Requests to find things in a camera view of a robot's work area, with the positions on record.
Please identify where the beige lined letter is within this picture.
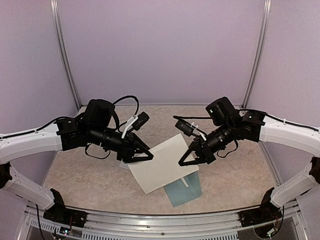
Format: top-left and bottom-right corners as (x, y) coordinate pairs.
(181, 177), (189, 188)

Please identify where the right aluminium frame post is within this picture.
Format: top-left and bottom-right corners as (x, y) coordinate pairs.
(241, 0), (272, 108)

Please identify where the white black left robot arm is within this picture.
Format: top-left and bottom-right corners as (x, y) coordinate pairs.
(0, 99), (154, 223)

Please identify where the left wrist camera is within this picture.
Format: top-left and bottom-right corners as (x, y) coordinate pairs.
(132, 111), (150, 131)

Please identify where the beige ornate letter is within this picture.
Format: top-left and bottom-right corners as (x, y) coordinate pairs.
(128, 133), (199, 194)

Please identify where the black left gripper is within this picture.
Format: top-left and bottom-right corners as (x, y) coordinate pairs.
(89, 124), (154, 163)

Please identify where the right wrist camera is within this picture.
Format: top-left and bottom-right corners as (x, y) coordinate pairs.
(175, 119), (194, 137)

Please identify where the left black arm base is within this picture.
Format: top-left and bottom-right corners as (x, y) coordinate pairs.
(43, 207), (88, 228)

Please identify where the aluminium frame post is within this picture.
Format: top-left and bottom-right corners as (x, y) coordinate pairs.
(49, 0), (82, 110)
(241, 0), (272, 108)

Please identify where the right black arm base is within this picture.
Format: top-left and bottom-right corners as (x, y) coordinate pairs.
(238, 207), (282, 228)

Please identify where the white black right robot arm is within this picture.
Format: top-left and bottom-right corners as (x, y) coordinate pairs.
(178, 96), (320, 222)

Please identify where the white sticker sheet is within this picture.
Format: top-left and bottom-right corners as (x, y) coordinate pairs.
(119, 161), (130, 170)

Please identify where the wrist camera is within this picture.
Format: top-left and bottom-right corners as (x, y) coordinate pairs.
(175, 119), (194, 137)
(132, 111), (150, 131)

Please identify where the teal paper envelope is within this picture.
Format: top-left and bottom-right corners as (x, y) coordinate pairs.
(163, 171), (202, 208)

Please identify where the left aluminium frame post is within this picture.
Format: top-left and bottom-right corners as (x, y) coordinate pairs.
(49, 0), (82, 110)

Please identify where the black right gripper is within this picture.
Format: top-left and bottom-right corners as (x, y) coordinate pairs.
(178, 120), (236, 166)

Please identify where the aluminium front rail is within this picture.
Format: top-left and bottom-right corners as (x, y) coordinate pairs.
(17, 200), (308, 240)

